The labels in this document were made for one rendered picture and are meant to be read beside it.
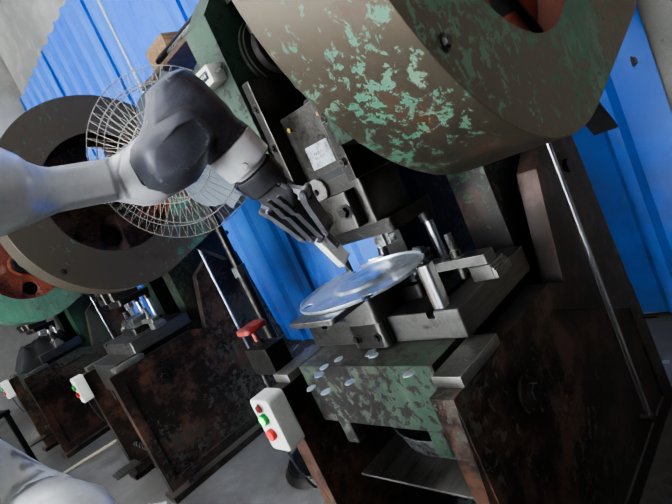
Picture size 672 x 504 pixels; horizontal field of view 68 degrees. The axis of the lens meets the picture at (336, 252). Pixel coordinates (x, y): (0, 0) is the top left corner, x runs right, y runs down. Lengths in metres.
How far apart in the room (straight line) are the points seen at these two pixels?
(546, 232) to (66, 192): 0.95
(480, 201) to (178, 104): 0.72
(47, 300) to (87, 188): 3.13
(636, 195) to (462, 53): 1.51
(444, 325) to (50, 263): 1.58
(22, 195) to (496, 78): 0.58
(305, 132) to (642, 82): 1.27
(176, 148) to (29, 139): 1.57
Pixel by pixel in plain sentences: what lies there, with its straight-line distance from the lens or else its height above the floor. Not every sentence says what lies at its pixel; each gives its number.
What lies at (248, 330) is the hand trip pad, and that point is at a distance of 1.24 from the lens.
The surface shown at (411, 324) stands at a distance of 1.01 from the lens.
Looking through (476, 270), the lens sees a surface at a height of 0.73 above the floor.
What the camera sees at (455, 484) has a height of 0.31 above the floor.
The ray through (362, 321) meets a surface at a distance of 1.04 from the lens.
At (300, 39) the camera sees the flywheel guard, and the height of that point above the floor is 1.18.
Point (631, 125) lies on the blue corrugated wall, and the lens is 2.04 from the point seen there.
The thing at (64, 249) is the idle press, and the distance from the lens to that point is 2.17.
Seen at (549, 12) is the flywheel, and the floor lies 1.12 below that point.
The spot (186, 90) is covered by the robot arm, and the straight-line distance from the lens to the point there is 0.76.
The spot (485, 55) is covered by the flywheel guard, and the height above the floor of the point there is 1.07.
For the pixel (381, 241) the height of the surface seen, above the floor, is 0.83.
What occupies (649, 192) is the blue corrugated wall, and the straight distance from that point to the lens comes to 2.09.
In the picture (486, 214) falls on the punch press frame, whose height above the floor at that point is 0.79.
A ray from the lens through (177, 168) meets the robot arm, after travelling 0.71.
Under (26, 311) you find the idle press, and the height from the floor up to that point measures 1.02.
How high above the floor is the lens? 1.02
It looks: 9 degrees down
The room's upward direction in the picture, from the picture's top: 25 degrees counter-clockwise
